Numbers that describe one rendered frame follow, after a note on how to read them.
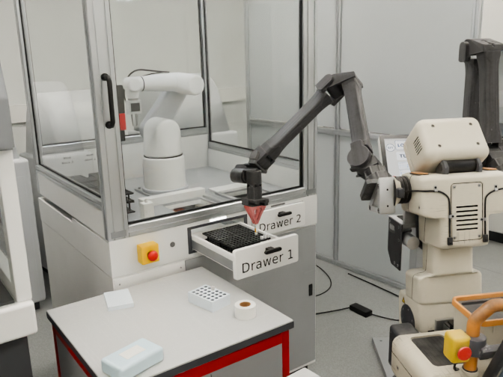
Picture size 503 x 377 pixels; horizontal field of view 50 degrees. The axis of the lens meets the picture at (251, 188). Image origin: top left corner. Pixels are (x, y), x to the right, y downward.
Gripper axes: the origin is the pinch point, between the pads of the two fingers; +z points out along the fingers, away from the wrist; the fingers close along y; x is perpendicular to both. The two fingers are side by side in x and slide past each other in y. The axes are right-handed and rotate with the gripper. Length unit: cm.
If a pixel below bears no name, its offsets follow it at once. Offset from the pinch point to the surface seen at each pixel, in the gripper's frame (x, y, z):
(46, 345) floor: -50, -143, 89
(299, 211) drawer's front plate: 40.2, -23.1, 5.3
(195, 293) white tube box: -29.9, 5.9, 19.9
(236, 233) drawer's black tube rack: -0.7, -13.0, 6.7
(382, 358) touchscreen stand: 89, -17, 90
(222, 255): -14.4, -1.1, 10.7
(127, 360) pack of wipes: -66, 33, 23
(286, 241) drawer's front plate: 7.0, 9.9, 6.8
